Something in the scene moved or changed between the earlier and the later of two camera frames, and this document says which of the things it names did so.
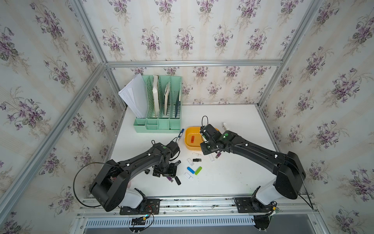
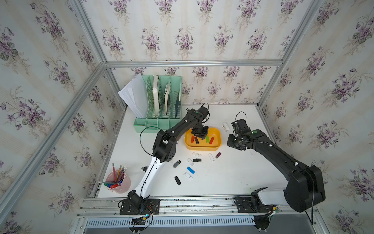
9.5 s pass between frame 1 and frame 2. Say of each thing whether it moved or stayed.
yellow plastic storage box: stayed
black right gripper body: moved
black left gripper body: moved
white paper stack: stayed
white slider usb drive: stayed
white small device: stayed
